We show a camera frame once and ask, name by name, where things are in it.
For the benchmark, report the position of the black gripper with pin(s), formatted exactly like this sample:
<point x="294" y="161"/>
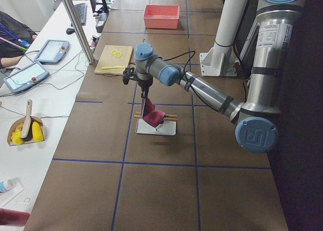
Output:
<point x="144" y="83"/>

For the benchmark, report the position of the magenta and grey cloth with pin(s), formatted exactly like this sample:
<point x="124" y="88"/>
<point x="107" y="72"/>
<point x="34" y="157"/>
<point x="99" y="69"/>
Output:
<point x="152" y="116"/>

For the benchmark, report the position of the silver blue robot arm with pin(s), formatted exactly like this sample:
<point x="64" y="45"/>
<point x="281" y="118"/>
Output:
<point x="242" y="111"/>

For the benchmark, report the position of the left wooden rack rod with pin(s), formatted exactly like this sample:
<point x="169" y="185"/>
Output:
<point x="167" y="116"/>

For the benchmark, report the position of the wooden rack rod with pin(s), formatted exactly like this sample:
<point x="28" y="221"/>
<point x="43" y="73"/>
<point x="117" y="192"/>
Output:
<point x="174" y="120"/>
<point x="167" y="116"/>

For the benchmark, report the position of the right wooden rack rod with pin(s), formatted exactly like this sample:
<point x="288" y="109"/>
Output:
<point x="174" y="120"/>

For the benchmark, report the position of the white rack tray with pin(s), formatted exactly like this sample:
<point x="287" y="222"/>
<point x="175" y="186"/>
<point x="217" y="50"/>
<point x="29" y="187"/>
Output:
<point x="167" y="128"/>

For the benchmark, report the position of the bamboo cutting board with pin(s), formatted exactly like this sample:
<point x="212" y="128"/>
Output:
<point x="107" y="59"/>

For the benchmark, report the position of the yellow plastic knife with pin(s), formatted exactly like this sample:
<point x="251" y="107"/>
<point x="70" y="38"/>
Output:
<point x="112" y="67"/>

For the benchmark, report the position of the upper lemon slice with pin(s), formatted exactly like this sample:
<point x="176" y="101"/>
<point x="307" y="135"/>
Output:
<point x="115" y="52"/>

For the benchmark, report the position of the pink plastic bin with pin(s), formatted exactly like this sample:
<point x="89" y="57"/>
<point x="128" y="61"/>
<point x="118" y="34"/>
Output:
<point x="161" y="16"/>

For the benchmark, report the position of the black computer mouse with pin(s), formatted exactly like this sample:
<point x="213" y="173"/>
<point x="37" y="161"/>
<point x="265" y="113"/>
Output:
<point x="70" y="31"/>

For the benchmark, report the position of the upper teach pendant tablet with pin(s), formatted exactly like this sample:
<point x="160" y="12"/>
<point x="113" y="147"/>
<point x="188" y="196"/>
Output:
<point x="52" y="52"/>

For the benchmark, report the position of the teach pendant tablet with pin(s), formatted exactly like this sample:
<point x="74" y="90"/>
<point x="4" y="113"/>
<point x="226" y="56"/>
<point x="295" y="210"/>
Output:
<point x="52" y="52"/>
<point x="26" y="78"/>

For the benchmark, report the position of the white desk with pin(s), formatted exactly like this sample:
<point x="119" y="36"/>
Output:
<point x="27" y="164"/>

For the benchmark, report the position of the black keyboard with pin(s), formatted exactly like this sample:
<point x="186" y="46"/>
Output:
<point x="81" y="11"/>

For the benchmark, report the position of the yellow toy corn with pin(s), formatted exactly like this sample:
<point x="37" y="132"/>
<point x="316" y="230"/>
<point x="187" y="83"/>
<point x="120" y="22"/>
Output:
<point x="37" y="133"/>

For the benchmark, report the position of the wooden dustpan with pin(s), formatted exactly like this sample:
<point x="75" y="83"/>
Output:
<point x="21" y="120"/>

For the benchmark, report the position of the lower teach pendant tablet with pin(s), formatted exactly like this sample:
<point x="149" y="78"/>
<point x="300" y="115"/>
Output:
<point x="26" y="78"/>

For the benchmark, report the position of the wooden hand brush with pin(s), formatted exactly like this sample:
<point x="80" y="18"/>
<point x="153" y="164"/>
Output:
<point x="27" y="122"/>

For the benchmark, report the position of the person in black shirt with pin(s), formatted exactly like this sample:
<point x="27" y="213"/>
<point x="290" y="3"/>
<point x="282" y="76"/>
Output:
<point x="16" y="38"/>

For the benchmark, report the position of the white paper roll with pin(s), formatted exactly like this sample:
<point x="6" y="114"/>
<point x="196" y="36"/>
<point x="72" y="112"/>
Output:
<point x="6" y="186"/>

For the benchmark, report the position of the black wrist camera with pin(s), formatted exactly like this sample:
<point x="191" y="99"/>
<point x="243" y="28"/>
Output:
<point x="128" y="74"/>

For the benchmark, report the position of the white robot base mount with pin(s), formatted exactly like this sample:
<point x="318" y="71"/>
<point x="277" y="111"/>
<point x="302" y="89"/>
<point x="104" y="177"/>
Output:
<point x="219" y="61"/>

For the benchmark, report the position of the aluminium frame post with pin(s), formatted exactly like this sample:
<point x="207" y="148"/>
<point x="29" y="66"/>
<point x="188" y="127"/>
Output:
<point x="69" y="6"/>

